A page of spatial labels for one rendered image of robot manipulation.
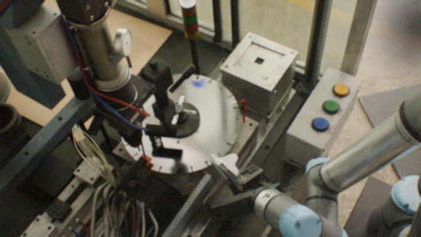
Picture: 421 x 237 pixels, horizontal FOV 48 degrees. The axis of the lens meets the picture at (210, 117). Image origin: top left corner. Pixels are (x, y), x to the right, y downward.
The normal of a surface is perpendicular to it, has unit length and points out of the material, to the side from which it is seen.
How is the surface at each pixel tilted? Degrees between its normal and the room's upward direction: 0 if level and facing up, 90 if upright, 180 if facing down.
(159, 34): 0
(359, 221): 0
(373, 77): 0
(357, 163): 72
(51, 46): 90
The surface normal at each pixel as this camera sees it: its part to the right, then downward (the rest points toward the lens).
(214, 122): -0.07, -0.57
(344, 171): -0.74, 0.35
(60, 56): 0.84, 0.41
